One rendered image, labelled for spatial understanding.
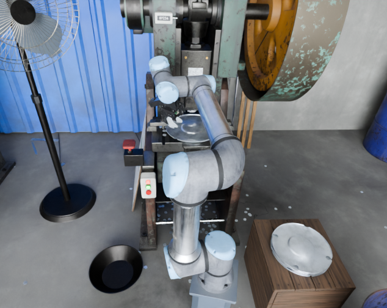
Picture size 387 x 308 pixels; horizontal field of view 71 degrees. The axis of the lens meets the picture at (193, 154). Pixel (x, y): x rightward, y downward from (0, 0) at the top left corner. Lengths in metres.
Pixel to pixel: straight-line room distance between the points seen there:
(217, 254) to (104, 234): 1.10
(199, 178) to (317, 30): 0.69
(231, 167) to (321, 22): 0.63
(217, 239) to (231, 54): 0.81
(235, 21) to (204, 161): 0.76
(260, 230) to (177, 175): 0.94
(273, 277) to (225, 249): 0.43
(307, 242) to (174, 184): 1.00
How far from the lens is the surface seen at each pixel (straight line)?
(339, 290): 1.53
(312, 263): 1.49
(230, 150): 0.75
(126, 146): 1.36
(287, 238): 1.54
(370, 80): 3.44
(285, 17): 1.35
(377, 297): 1.47
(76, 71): 2.76
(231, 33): 1.31
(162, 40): 1.28
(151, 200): 1.54
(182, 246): 0.94
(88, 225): 2.06
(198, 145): 1.32
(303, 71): 1.19
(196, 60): 1.36
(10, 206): 2.40
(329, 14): 1.14
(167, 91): 0.97
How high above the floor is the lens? 1.51
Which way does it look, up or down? 36 degrees down
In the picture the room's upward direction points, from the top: 3 degrees clockwise
